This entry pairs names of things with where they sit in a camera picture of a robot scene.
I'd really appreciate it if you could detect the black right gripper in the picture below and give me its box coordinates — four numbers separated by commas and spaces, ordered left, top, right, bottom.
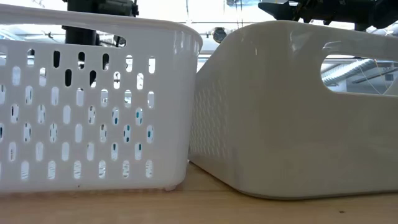
257, 0, 374, 31

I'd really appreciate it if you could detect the black round fixture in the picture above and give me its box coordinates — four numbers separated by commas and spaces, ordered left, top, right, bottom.
213, 27, 228, 44

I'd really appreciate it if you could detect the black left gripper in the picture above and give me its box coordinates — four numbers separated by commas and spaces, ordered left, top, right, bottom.
52, 26, 110, 87

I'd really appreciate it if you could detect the grey plastic basket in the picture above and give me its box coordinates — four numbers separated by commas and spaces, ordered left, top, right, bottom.
188, 20, 398, 200

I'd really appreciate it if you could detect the white perforated plastic basket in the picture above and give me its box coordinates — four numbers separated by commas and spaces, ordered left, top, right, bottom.
0, 3, 203, 194

